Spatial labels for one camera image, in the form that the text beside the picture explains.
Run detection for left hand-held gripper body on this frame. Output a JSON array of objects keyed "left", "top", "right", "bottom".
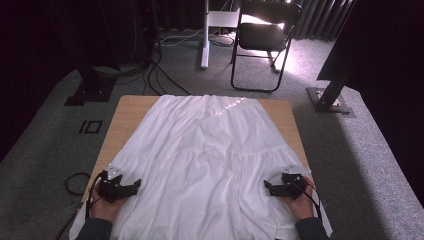
[{"left": 96, "top": 164, "right": 130, "bottom": 204}]

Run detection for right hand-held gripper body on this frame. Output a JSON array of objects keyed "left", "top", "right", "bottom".
[{"left": 279, "top": 164, "right": 312, "bottom": 200}]

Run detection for white skirt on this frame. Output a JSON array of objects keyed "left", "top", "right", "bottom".
[{"left": 68, "top": 94, "right": 333, "bottom": 240}]

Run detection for person's left hand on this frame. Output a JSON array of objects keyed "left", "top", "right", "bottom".
[{"left": 89, "top": 186, "right": 129, "bottom": 223}]

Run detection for person's right hand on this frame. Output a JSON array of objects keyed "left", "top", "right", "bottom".
[{"left": 283, "top": 176, "right": 316, "bottom": 221}]

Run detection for black stand with grey base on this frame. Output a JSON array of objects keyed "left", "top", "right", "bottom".
[{"left": 306, "top": 0, "right": 357, "bottom": 118}]

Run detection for black stand with square base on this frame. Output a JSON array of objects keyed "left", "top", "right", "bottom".
[{"left": 49, "top": 0, "right": 118, "bottom": 107}]

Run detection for black folding chair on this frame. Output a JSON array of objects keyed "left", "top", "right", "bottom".
[{"left": 230, "top": 1, "right": 304, "bottom": 93}]

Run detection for white desk leg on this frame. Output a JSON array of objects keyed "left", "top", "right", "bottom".
[{"left": 200, "top": 0, "right": 241, "bottom": 70}]

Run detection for dark pleated curtain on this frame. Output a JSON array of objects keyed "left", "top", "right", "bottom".
[{"left": 293, "top": 0, "right": 355, "bottom": 42}]

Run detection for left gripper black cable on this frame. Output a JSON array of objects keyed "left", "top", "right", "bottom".
[{"left": 84, "top": 171, "right": 105, "bottom": 220}]

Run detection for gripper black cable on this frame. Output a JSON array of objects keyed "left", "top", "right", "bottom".
[
  {"left": 84, "top": 171, "right": 105, "bottom": 220},
  {"left": 293, "top": 178, "right": 323, "bottom": 222}
]

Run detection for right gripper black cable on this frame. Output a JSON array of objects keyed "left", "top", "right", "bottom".
[{"left": 293, "top": 178, "right": 323, "bottom": 222}]

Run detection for coiled black cable loop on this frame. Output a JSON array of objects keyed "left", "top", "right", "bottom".
[{"left": 64, "top": 172, "right": 92, "bottom": 196}]

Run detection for black floor cables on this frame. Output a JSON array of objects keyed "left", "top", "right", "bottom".
[{"left": 142, "top": 58, "right": 192, "bottom": 97}]

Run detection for white floor cable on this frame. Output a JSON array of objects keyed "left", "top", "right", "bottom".
[{"left": 159, "top": 28, "right": 205, "bottom": 48}]

